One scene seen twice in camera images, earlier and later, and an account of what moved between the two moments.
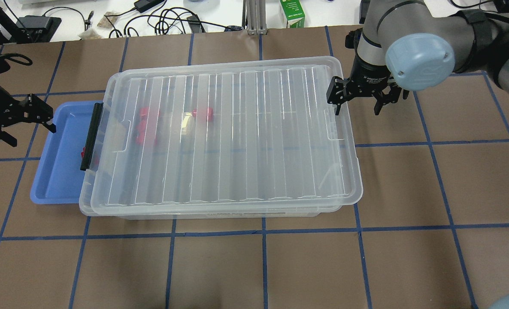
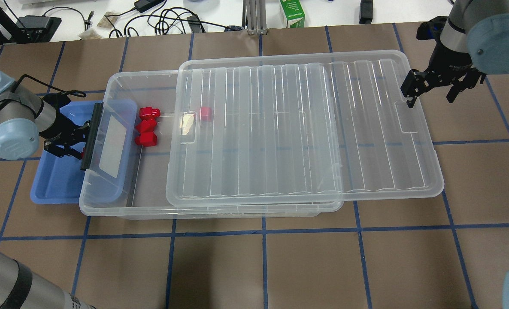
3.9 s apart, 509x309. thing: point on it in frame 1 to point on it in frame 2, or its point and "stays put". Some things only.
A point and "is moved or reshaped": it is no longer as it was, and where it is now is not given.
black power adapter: (194, 22) stays put
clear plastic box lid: (246, 134) is moved or reshaped
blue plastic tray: (59, 179) stays put
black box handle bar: (95, 121) stays put
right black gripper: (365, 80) to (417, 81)
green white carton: (294, 13) stays put
